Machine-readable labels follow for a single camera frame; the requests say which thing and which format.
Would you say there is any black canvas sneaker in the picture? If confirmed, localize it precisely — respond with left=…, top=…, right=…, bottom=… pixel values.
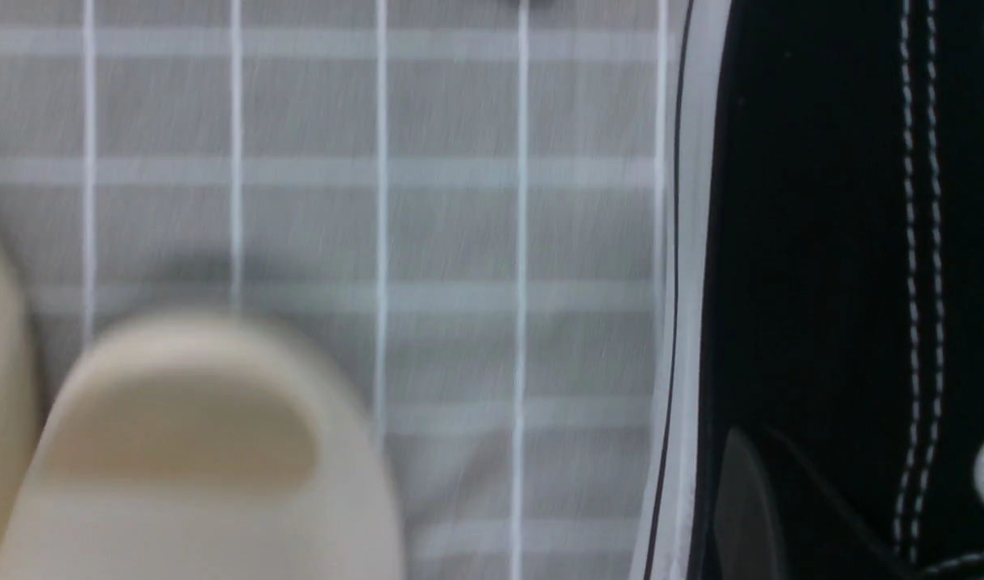
left=630, top=1, right=984, bottom=579

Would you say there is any cream foam slipper right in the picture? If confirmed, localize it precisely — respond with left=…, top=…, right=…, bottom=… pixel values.
left=0, top=311, right=407, bottom=579

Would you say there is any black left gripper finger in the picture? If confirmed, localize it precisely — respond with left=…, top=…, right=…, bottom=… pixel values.
left=713, top=429, right=790, bottom=579

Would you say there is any grey checked floor mat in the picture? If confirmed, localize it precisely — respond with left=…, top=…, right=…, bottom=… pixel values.
left=0, top=1, right=687, bottom=579

